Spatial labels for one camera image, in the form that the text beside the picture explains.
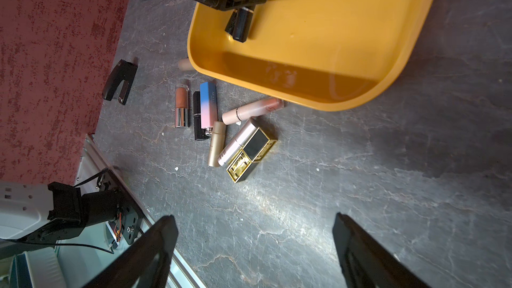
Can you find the silver pink lipstick tube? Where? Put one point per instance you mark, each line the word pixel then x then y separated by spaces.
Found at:
pixel 239 140

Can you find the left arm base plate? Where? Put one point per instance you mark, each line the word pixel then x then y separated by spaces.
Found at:
pixel 128 215

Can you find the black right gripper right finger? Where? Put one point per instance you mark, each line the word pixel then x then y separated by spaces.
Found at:
pixel 364 262

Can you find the blue pink gradient lipstick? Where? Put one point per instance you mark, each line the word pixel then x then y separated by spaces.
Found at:
pixel 208 103

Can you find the black clip on table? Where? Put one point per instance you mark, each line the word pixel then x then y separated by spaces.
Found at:
pixel 123 73

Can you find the gold lipstick tube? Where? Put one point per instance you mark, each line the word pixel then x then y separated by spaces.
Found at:
pixel 217 143

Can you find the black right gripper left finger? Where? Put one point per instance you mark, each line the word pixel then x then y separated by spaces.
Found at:
pixel 146 263

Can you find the beige lipstick tube near tray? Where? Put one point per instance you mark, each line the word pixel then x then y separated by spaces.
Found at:
pixel 185 65

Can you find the brown clear lip gloss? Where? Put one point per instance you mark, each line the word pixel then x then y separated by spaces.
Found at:
pixel 182 106

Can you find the black lipstick short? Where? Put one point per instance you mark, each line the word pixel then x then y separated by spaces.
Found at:
pixel 239 23

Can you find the yellow plastic storage tray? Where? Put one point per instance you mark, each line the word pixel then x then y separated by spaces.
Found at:
pixel 329 55

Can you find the black lipstick beside gradient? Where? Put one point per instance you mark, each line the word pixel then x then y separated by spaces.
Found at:
pixel 200 133

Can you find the pink nude lip gloss tube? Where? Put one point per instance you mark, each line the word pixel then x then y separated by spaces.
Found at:
pixel 255 109

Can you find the gold black square lipstick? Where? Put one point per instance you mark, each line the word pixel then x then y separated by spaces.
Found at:
pixel 249 156

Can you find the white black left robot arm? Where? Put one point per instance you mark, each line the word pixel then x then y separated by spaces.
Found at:
pixel 37 216

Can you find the aluminium front rail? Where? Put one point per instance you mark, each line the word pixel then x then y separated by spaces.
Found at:
pixel 181 273

